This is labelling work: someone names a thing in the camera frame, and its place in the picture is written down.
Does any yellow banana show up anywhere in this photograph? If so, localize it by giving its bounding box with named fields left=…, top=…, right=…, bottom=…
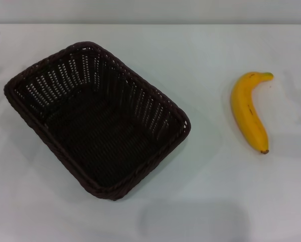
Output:
left=230, top=71, right=274, bottom=155

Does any black woven plastic basket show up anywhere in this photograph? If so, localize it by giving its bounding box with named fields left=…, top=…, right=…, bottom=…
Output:
left=3, top=41, right=192, bottom=202

